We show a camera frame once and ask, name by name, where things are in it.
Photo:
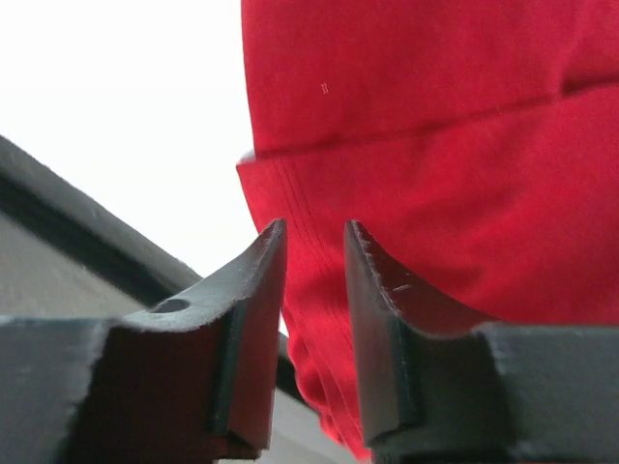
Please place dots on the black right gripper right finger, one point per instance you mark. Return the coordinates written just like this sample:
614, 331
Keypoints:
440, 382

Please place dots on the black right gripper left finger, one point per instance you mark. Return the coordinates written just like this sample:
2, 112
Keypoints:
189, 381

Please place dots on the red t shirt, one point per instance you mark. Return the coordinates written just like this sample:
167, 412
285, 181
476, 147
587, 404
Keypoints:
476, 140

